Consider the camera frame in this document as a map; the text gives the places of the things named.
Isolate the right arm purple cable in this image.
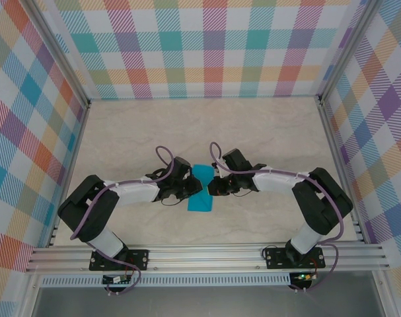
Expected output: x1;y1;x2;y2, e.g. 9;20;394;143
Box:
209;141;345;293

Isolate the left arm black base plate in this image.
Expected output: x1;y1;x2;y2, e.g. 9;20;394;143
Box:
89;249;150;271

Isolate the grey metal panel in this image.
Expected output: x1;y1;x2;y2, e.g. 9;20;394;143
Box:
31;285;386;317

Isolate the small black circuit board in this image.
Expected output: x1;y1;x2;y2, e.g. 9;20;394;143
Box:
102;274;131;285

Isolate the aluminium frame post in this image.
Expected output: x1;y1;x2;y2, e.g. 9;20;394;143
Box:
317;0;381;105
21;0;92;110

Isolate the long aluminium mounting rail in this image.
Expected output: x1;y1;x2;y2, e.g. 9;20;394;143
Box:
24;242;391;273

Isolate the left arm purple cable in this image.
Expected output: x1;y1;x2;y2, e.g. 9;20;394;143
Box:
70;146;176;296

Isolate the blue paper sheet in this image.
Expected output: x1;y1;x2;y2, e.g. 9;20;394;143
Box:
187;164;216;213

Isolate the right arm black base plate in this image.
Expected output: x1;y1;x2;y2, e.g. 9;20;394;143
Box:
264;247;326;270

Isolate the aluminium side rail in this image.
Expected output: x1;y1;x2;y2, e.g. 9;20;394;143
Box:
46;100;92;248
317;95;368;245

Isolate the slotted white cable duct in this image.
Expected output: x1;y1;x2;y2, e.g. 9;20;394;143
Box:
38;273;299;287

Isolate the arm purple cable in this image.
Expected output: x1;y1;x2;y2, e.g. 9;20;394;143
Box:
70;146;176;296
209;141;345;293

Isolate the silver metal bracket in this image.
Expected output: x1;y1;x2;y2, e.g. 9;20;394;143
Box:
212;158;227;178

